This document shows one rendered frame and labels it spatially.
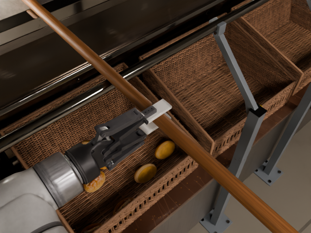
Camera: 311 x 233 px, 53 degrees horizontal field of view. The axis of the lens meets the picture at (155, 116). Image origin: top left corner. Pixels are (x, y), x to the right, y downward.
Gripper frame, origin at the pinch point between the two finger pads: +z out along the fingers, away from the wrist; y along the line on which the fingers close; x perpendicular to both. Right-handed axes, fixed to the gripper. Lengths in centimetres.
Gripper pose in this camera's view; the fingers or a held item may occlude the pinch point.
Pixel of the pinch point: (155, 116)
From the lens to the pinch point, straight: 67.3
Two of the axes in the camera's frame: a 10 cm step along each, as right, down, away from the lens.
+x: 6.4, 5.9, -4.9
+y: 0.0, 6.4, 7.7
